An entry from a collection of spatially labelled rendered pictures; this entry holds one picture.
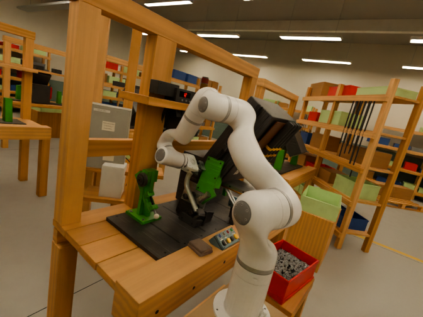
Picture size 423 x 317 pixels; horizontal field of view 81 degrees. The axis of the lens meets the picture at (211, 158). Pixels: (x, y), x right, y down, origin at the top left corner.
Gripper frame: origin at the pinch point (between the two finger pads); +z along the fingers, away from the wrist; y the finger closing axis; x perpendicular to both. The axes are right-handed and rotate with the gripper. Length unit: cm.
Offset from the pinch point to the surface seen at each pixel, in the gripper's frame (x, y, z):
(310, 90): -90, 208, 376
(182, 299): 11, -62, -26
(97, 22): -13, 47, -68
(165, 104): -8.7, 26.1, -28.4
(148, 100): -6.7, 24.6, -39.1
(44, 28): 539, 883, 195
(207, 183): -0.6, -10.5, 2.8
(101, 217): 47, -13, -32
